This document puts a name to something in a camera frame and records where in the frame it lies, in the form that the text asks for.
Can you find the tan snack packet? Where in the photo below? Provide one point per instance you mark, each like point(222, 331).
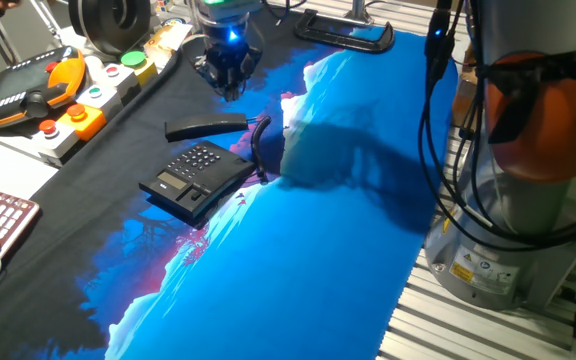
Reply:
point(168, 42)

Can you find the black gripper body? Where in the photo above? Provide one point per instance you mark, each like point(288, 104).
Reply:
point(230, 52)

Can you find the small blue round disc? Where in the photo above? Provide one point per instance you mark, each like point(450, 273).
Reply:
point(174, 22)

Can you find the colourful puzzle cube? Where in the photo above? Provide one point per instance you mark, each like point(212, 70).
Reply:
point(164, 5)

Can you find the orange box red button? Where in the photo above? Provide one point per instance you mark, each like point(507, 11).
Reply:
point(85, 122)

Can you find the black C-clamp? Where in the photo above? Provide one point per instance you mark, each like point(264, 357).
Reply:
point(343, 40)

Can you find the person hand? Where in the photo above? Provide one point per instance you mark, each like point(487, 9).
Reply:
point(4, 4)

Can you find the yellow box green button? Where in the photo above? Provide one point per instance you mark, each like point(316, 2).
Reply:
point(140, 67)

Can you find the white box green button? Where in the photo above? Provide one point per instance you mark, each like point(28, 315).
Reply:
point(100, 100)

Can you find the blue black printed cloth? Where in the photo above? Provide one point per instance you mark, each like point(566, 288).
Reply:
point(293, 275)

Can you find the black telephone handset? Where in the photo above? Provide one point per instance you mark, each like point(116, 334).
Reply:
point(203, 126)

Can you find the orange black teach pendant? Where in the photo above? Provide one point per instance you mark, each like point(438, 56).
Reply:
point(28, 95)

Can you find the metal frame pole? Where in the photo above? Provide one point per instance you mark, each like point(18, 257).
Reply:
point(359, 10)

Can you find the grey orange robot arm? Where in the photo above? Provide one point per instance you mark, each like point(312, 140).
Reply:
point(543, 125)

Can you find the black telephone base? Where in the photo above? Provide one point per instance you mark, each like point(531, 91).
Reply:
point(198, 175)

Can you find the white box red button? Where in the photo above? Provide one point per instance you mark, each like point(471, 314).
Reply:
point(55, 140)
point(118, 77)

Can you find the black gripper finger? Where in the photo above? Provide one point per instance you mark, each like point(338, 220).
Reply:
point(239, 85)
point(225, 87)

